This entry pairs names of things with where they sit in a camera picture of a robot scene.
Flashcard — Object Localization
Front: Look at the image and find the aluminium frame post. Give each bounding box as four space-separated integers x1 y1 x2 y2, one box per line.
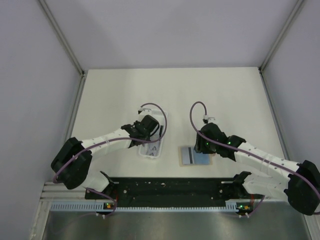
258 0 308 74
36 0 85 76

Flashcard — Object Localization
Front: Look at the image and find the right aluminium frame post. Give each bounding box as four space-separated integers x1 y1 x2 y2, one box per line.
258 0 308 74

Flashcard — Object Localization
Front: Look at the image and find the left aluminium frame post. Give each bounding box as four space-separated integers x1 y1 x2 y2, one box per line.
36 0 85 76

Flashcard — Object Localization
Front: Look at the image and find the grey slotted cable duct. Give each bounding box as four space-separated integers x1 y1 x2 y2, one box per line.
50 201 240 213

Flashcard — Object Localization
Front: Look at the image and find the beige card holder wallet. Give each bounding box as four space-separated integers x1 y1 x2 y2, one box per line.
178 146 213 167

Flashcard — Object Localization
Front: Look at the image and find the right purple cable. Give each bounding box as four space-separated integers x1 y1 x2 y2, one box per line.
190 101 320 193

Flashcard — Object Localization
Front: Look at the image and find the card with purple logo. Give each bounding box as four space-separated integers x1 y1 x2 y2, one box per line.
141 145 160 158

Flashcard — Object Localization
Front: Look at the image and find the clear plastic card tray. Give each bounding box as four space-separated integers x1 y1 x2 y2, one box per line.
137 108 166 159

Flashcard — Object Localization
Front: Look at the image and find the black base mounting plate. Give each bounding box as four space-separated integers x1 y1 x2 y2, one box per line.
84 176 267 208

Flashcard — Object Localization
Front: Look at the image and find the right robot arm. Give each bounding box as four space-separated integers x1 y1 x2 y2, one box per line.
194 122 320 216

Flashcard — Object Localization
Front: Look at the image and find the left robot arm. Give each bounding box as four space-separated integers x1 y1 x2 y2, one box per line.
51 115 160 199

